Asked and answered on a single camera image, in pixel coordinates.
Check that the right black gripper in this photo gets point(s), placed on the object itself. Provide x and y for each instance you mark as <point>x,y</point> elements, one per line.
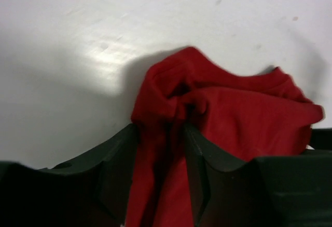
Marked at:
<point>321,139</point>

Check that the red t-shirt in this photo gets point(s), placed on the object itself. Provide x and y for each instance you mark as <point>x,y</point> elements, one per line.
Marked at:
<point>247,116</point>

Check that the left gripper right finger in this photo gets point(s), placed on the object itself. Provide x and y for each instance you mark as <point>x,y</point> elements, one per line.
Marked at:
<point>266,191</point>

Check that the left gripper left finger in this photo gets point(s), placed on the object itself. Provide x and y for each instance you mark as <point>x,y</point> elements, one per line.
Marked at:
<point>91,189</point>

